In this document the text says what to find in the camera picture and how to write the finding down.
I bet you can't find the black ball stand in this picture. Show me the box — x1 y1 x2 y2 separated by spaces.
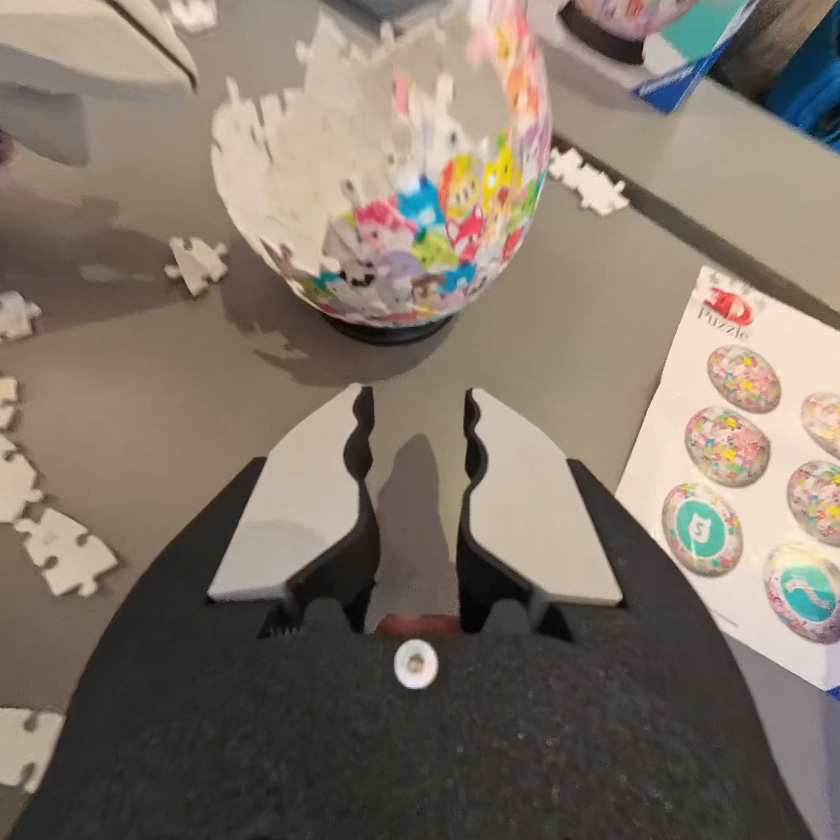
322 309 454 345

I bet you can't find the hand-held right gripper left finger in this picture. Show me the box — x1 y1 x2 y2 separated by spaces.
210 385 382 607

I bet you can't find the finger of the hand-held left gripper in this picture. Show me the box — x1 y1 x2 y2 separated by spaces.
0 0 200 99
0 90 95 168

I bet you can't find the blue plastic crate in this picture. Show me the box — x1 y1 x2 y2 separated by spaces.
768 14 840 145

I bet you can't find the teal puzzle box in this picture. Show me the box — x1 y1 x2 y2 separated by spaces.
525 0 762 112

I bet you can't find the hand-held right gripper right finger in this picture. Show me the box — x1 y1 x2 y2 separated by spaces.
457 389 624 607

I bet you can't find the puzzle instruction leaflet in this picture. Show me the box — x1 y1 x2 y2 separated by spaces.
615 267 840 690

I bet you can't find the colourful puzzle ball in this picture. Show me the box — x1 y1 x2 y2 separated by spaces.
210 0 552 326

